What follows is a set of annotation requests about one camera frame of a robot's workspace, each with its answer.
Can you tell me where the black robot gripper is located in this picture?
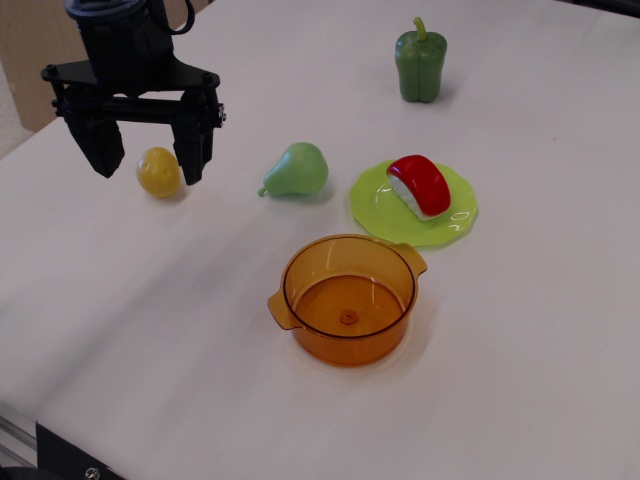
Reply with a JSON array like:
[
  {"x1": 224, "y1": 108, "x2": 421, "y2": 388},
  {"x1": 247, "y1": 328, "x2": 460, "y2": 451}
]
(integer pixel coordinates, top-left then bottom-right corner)
[{"x1": 41, "y1": 9, "x2": 226, "y2": 185}]

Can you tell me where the red and white toy sushi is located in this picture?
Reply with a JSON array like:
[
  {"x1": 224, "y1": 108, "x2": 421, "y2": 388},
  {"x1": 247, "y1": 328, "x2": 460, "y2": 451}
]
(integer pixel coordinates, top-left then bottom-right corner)
[{"x1": 386, "y1": 155, "x2": 452, "y2": 221}]

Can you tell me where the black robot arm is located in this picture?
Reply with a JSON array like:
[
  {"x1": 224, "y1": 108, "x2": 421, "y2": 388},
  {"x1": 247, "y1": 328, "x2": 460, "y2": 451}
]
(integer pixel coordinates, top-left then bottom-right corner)
[{"x1": 41, "y1": 1, "x2": 225, "y2": 185}]

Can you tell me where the light green plastic plate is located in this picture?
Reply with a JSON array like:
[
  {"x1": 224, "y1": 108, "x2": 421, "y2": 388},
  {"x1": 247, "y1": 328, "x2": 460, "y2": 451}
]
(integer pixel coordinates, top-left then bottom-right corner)
[{"x1": 349, "y1": 160, "x2": 479, "y2": 248}]

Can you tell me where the yellow toy lemon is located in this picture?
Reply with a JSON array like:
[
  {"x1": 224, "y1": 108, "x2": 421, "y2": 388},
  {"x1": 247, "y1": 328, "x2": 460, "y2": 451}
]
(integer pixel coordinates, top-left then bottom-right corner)
[{"x1": 136, "y1": 147, "x2": 181, "y2": 198}]

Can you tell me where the green toy pear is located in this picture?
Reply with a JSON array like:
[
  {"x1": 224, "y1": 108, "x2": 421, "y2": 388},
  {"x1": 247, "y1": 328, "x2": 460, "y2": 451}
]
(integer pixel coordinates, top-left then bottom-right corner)
[{"x1": 258, "y1": 142, "x2": 329, "y2": 197}]

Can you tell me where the orange transparent plastic pot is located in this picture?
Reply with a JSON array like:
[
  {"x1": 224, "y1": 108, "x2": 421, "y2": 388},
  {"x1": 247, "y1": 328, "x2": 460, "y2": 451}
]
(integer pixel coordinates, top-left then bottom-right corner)
[{"x1": 268, "y1": 234, "x2": 427, "y2": 367}]

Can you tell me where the green toy bell pepper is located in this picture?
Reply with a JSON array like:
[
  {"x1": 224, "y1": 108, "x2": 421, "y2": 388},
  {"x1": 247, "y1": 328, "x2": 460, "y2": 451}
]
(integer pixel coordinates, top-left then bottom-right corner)
[{"x1": 395, "y1": 17, "x2": 448, "y2": 103}]

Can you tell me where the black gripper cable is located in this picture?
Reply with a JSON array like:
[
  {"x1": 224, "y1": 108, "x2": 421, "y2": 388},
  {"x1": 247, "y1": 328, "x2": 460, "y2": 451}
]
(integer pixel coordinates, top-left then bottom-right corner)
[{"x1": 147, "y1": 0, "x2": 196, "y2": 37}]

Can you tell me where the aluminium table frame rail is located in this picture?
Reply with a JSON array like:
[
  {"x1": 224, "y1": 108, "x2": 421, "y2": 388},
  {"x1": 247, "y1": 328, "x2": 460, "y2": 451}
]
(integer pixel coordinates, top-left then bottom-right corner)
[{"x1": 0, "y1": 403, "x2": 37, "y2": 468}]

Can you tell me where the black corner bracket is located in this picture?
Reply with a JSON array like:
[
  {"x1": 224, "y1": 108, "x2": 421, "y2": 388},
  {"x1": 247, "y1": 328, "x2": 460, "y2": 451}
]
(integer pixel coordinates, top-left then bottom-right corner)
[{"x1": 35, "y1": 423, "x2": 124, "y2": 480}]

